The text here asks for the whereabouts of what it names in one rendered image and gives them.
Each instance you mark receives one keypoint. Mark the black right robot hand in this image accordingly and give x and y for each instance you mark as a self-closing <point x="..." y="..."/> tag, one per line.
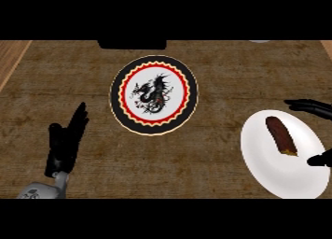
<point x="323" y="110"/>

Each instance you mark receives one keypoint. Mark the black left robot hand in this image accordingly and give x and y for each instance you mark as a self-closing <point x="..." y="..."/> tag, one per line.
<point x="65" y="141"/>

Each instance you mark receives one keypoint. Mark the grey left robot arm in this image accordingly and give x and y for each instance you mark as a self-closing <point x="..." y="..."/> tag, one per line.
<point x="44" y="188"/>

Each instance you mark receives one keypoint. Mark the plain white plate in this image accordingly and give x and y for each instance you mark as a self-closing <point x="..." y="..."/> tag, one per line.
<point x="282" y="165"/>

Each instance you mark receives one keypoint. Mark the dragon print black rimmed plate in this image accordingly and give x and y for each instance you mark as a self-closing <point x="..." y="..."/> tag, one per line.
<point x="153" y="95"/>

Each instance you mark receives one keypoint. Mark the brown woven placemat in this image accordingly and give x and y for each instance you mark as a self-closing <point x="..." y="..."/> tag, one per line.
<point x="172" y="124"/>

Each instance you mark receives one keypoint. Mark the pale grey round object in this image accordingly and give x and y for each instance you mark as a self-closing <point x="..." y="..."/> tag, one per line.
<point x="259" y="41"/>

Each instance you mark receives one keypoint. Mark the black box-shaped object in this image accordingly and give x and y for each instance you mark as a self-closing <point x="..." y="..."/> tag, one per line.
<point x="131" y="44"/>

